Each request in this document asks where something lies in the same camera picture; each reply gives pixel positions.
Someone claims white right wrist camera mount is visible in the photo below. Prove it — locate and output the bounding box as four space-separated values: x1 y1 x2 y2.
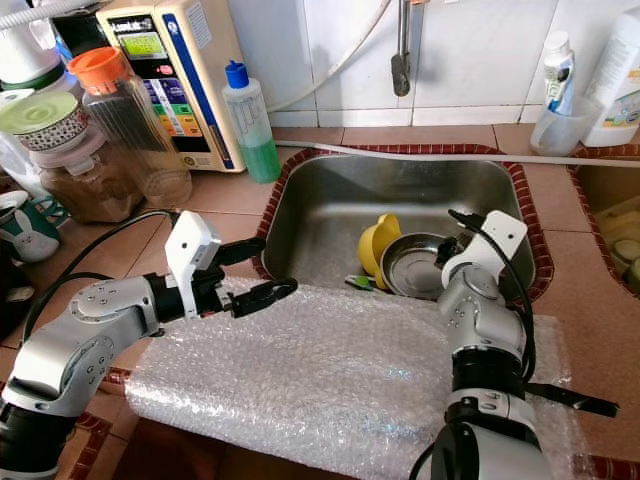
440 209 530 293

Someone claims cream water purifier appliance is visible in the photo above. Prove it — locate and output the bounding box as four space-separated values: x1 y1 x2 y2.
95 0 248 174

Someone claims white plastic bottle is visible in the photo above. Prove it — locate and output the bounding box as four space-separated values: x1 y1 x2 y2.
581 8 640 149

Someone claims brown powder jar pink lid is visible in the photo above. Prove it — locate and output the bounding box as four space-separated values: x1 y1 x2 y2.
35 123 139 225

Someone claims white rabbit mug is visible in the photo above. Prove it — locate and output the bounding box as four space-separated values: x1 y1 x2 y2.
0 189 67 264

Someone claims stainless steel bowl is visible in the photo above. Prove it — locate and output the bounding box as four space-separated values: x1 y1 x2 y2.
379 232 457 302

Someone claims black tape strip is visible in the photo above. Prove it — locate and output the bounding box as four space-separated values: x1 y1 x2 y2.
525 382 620 419

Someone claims metal faucet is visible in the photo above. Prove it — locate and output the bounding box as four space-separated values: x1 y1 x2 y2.
390 0 423 99

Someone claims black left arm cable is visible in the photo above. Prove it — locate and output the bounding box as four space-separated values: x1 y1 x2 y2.
20 208 181 341

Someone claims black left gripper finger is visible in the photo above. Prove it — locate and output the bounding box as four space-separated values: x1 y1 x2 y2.
218 237 267 267
232 277 299 319

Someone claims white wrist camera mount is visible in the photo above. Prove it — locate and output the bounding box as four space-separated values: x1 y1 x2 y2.
440 209 530 293
165 209 224 321

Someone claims stainless steel sink basin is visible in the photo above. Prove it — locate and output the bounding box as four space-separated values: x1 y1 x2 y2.
260 155 543 301
573 163 640 298

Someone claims patterned tin green lid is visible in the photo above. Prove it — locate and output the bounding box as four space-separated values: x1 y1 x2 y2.
0 91 92 154

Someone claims green dish soap bottle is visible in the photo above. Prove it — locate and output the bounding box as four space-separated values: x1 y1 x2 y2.
222 59 282 185

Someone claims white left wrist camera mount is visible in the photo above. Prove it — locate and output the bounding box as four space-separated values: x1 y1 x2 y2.
165 209 224 321

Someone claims white tube blue print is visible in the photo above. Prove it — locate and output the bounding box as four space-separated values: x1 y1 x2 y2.
542 29 577 114

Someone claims glass jar orange lid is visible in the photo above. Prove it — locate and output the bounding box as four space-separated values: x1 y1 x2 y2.
67 45 194 210

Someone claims clear plastic cup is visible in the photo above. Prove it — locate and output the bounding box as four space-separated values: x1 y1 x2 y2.
529 93 607 158

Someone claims clear bubble wrap sheet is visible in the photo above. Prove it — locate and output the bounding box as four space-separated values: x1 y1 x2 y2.
124 278 589 480

